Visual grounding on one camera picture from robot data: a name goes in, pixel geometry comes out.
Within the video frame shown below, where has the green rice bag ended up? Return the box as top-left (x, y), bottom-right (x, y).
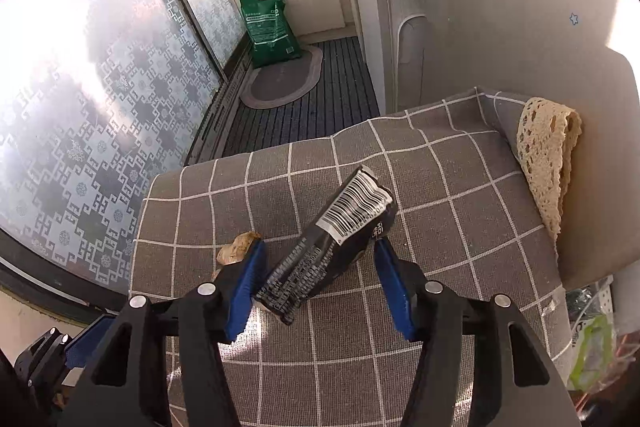
top-left (238, 0), bottom-right (303, 68)

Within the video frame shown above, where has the cream lace cloth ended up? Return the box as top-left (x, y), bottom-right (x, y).
top-left (516, 96), bottom-right (584, 244)

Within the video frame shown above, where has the white folded table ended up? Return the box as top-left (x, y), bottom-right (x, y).
top-left (394, 13), bottom-right (427, 110)

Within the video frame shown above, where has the tan scrap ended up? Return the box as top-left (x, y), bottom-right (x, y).
top-left (215, 231), bottom-right (262, 268)

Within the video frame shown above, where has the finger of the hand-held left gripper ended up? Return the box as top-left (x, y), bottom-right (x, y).
top-left (14, 313), bottom-right (119, 404)

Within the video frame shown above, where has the oval grey mat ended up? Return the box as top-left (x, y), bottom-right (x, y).
top-left (239, 45), bottom-right (325, 110)

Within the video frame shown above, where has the black snack packet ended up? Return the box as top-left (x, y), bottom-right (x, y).
top-left (254, 165), bottom-right (399, 326)

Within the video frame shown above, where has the green plastic packaging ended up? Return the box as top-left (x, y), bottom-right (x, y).
top-left (569, 311), bottom-right (615, 392)

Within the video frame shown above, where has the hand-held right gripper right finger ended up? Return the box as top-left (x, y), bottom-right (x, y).
top-left (374, 238), bottom-right (582, 427)

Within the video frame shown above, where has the white perforated basket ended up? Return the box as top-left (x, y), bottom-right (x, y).
top-left (565, 281), bottom-right (615, 333)

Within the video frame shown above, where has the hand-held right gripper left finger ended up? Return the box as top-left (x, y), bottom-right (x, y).
top-left (57, 239), bottom-right (268, 427)

